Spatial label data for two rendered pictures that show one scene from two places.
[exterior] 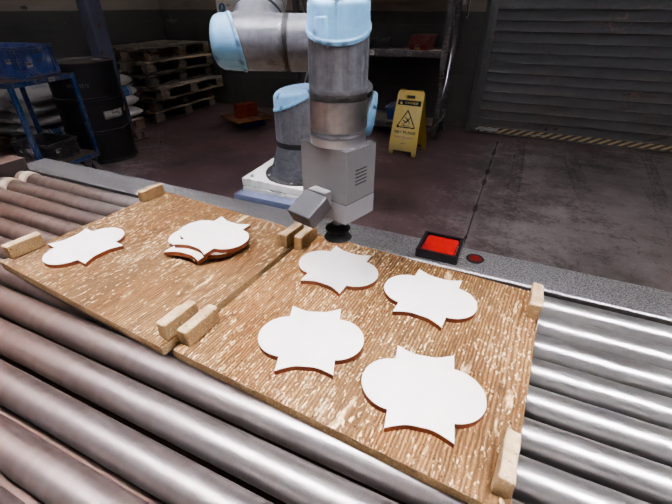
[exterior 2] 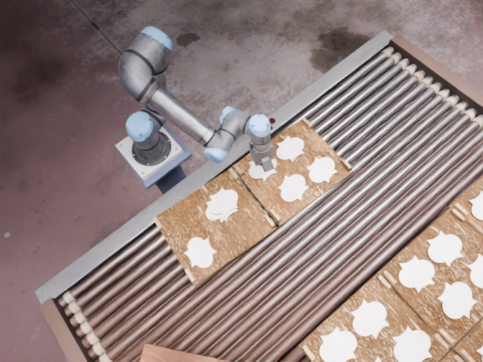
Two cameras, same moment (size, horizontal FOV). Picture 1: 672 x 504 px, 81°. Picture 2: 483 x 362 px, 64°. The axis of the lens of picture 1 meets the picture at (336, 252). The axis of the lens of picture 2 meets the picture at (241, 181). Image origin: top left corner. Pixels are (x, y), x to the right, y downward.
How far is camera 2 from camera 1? 1.37 m
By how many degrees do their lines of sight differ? 46
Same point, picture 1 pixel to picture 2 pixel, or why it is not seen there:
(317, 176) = (261, 156)
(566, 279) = (295, 103)
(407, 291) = (285, 153)
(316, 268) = (260, 174)
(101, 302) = (244, 246)
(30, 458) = (299, 261)
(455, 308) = (299, 145)
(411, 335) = (302, 161)
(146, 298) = (249, 231)
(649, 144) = not seen: outside the picture
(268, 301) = (269, 194)
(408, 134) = not seen: outside the picture
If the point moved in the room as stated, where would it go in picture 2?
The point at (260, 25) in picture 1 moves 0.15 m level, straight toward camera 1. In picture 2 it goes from (228, 142) to (269, 151)
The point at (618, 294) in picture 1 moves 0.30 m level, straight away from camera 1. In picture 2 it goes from (308, 95) to (283, 52)
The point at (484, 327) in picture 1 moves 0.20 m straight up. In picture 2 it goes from (307, 142) to (312, 118)
